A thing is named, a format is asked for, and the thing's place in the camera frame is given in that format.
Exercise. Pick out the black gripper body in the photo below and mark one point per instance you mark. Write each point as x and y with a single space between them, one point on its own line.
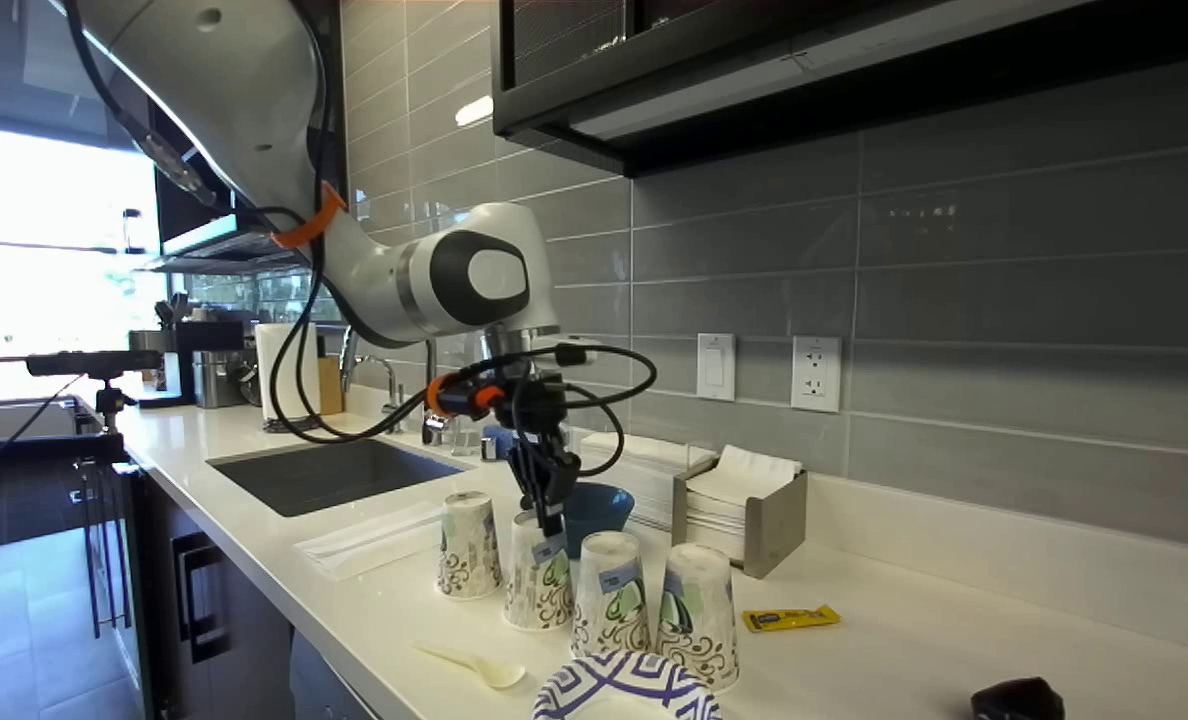
536 414

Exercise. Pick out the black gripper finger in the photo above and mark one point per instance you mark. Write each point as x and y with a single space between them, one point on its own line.
536 483
564 486

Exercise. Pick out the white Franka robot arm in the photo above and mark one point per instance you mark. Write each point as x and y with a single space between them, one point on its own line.
395 285

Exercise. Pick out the white napkin stack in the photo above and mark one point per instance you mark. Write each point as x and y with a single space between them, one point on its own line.
736 486

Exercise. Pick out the blue sponge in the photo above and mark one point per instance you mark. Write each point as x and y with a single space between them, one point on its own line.
503 440

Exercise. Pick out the small chrome faucet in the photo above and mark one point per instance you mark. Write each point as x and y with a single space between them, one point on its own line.
390 399

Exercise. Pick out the cream plastic spoon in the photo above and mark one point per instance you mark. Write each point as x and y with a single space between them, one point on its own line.
499 669

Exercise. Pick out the blue patterned paper plate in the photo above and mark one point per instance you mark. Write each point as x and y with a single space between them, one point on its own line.
626 688

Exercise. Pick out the steel kitchen sink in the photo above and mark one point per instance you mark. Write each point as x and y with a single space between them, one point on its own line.
324 479

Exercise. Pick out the white napkin box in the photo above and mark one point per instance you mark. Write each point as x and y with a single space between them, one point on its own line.
776 524

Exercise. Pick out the yellow packet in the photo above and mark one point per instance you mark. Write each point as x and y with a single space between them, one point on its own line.
793 616

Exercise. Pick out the white paper towel roll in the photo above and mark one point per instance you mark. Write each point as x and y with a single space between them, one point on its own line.
275 365

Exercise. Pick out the white power outlet plate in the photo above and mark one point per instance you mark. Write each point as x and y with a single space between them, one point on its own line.
816 375

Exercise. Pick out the black coffee machine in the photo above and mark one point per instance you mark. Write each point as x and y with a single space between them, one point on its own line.
213 365

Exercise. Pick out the dark lower kitchen cabinets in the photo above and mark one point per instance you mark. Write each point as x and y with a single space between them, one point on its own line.
219 624

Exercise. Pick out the small black round object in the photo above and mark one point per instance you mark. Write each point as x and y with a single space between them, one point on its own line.
1018 703

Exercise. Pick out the black side table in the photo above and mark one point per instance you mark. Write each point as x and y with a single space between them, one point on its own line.
18 493

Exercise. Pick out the bright window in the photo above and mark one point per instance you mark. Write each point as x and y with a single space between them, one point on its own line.
33 240

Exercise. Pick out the black wrist camera orange trim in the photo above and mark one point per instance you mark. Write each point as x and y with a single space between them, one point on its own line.
461 395

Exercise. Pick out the white light switch plate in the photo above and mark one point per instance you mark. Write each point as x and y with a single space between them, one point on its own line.
712 365

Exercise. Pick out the dark upper wall cabinet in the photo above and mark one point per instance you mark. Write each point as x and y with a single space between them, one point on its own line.
698 53

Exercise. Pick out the black camera on tripod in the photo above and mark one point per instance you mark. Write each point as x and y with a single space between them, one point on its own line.
73 363

